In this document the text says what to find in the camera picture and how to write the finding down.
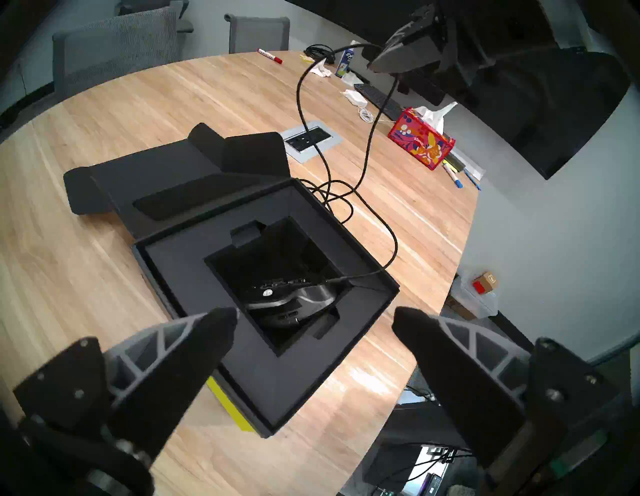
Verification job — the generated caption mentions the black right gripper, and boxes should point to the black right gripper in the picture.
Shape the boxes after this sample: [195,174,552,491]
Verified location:
[367,0,561,91]

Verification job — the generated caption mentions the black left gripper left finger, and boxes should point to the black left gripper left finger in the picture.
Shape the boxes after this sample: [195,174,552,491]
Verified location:
[10,307,240,466]

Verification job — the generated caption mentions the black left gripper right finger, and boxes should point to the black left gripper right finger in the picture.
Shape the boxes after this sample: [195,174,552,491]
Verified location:
[391,306,626,496]

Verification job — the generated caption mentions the black cardboard box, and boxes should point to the black cardboard box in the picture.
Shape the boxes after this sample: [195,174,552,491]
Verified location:
[62,122,401,438]

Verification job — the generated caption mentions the black wired computer mouse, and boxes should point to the black wired computer mouse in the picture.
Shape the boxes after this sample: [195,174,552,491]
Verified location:
[244,42,401,329]

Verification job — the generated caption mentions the flat brown cardboard box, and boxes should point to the flat brown cardboard box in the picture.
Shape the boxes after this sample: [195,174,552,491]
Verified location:
[444,297,476,322]

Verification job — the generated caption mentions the colourful floral tissue box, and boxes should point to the colourful floral tissue box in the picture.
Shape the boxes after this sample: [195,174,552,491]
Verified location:
[387,101,458,171]

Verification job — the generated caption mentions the small brown cardboard box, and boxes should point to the small brown cardboard box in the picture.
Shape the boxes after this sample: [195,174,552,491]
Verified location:
[471,271,498,296]

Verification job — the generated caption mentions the black keyboard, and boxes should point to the black keyboard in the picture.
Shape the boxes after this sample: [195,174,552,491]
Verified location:
[353,82,406,122]

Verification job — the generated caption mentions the whiteboard cleaner spray bottle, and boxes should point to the whiteboard cleaner spray bottle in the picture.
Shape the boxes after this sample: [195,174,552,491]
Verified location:
[335,42,358,79]

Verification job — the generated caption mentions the lime green sticky note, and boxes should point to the lime green sticky note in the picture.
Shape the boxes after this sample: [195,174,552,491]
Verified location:
[206,376,257,433]

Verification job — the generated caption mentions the clear plastic storage bin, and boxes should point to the clear plastic storage bin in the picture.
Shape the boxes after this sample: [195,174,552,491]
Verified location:
[447,272,500,321]

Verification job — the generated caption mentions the silver table power outlet panel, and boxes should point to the silver table power outlet panel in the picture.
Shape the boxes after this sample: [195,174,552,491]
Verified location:
[281,120,344,164]

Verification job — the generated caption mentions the white paper sheet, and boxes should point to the white paper sheet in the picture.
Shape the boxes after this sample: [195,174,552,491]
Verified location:
[455,150,486,182]

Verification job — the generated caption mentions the grey office chair with armrests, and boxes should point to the grey office chair with armrests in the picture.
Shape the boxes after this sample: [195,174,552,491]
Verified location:
[117,0,195,34]

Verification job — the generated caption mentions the grey ribbed mesh chair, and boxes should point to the grey ribbed mesh chair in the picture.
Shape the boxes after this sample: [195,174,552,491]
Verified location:
[52,6,180,101]

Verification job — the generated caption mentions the white power adapter with cable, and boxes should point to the white power adapter with cable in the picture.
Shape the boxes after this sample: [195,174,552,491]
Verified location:
[342,89,376,124]

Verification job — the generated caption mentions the coiled black cable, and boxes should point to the coiled black cable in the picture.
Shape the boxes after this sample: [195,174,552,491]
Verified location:
[303,44,337,65]

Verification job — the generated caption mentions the tangled black cables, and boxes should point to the tangled black cables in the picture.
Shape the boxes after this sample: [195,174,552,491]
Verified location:
[375,442,478,496]

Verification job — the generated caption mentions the large black wall screen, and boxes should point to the large black wall screen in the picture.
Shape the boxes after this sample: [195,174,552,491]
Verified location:
[285,0,632,181]

